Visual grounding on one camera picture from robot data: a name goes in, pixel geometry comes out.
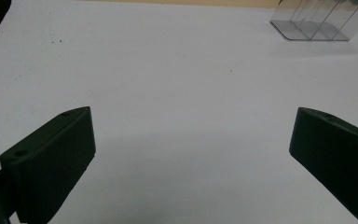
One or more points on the clear acrylic divided organizer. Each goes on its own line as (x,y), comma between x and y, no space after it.
(320,21)

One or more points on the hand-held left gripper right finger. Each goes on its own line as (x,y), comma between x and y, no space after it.
(338,158)

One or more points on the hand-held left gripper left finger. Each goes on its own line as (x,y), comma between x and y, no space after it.
(48,165)

